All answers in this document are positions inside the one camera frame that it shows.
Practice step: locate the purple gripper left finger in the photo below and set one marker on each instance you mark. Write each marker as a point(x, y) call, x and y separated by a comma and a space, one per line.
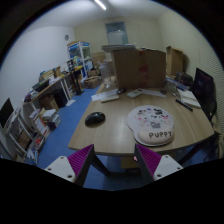
point(73, 168)

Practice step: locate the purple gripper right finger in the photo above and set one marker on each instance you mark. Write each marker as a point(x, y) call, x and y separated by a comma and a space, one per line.
point(153, 166)

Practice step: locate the white puppy mouse pad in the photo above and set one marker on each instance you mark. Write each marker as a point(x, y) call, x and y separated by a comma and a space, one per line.
point(151, 125)

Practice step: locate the black computer mouse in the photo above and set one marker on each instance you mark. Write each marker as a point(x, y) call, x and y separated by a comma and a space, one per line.
point(94, 118)

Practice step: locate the stack of books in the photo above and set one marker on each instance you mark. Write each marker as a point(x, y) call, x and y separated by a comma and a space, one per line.
point(51, 118)

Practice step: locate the white shelf rack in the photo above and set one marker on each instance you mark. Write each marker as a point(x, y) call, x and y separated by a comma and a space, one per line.
point(28, 144)

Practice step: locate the black pen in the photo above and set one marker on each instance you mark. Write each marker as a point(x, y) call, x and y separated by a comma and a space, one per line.
point(185, 105)

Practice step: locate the wooden side desk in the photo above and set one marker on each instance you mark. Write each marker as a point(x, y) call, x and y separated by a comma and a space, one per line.
point(61, 81)

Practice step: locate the white paper sheet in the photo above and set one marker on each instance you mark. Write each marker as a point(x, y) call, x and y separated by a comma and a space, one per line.
point(102, 95)

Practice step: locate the white remote control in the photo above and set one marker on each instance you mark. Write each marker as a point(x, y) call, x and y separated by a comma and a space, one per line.
point(135, 93)

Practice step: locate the open white notebook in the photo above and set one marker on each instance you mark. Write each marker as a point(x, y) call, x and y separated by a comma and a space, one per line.
point(189, 98)

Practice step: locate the white keyboard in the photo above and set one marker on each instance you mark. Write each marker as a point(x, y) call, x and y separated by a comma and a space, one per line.
point(109, 98)

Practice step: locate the cardboard box on floor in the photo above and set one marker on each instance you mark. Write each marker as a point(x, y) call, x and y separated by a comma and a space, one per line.
point(92, 82)

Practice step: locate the black monitor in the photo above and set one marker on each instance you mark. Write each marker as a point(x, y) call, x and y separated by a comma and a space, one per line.
point(5, 112)

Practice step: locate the black office chair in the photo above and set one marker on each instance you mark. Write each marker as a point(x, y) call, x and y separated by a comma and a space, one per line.
point(204, 91)

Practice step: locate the large cardboard box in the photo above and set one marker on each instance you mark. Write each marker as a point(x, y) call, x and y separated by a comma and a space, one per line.
point(135, 68)

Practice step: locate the blue white display cabinet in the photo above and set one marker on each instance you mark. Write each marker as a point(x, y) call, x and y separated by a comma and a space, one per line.
point(80, 53)

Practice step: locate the window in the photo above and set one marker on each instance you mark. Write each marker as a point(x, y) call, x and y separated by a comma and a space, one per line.
point(116, 33)

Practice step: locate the ceiling light tube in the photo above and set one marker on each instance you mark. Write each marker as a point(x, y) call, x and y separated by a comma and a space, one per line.
point(100, 4)

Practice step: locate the folded cardboard box by wall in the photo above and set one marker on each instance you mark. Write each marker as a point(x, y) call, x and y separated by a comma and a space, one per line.
point(174, 60)

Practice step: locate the round wall clock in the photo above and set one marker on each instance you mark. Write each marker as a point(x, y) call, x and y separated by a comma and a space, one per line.
point(66, 37)

